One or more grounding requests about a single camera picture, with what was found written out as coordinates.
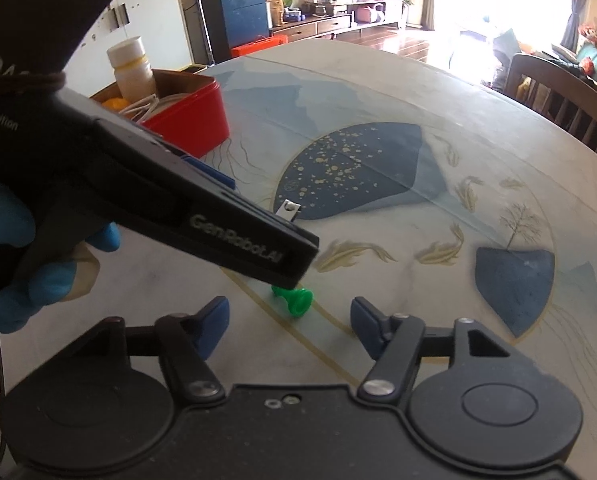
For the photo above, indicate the blue dark cabinet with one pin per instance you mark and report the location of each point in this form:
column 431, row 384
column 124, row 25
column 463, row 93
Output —
column 232, row 23

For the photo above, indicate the white sunglasses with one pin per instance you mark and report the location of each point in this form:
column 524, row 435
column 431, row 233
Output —
column 142, row 109

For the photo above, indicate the white yellow bottle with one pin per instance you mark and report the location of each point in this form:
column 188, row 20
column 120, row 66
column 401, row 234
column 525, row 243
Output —
column 132, row 69

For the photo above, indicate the orange tangerine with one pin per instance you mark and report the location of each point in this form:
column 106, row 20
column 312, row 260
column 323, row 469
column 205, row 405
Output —
column 116, row 104

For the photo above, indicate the wooden tv console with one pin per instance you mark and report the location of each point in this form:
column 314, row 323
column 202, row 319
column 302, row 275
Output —
column 340, row 18

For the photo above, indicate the white storage cabinet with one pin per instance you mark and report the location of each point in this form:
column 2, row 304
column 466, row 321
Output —
column 159, row 23

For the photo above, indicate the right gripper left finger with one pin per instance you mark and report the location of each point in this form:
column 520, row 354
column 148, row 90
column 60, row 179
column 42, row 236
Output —
column 185, row 343

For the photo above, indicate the wooden dining chair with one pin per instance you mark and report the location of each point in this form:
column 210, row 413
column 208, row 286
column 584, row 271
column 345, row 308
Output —
column 564, row 96

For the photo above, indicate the blue gloved left hand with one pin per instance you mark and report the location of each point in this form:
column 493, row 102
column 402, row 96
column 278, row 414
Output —
column 45, row 253

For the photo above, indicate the small silver metal clip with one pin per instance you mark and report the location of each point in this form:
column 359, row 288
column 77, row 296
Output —
column 288, row 210

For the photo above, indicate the red tin box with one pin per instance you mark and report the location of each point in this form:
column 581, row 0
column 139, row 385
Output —
column 197, row 124

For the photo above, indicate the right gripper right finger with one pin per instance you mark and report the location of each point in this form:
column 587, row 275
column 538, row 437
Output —
column 394, row 343

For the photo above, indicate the green sofa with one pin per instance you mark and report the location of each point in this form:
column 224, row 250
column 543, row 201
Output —
column 585, row 57

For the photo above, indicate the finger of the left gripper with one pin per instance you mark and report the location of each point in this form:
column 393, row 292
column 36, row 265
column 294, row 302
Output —
column 210, row 171

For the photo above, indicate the green plastic chess pawn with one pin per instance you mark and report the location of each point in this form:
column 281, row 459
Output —
column 298, row 300

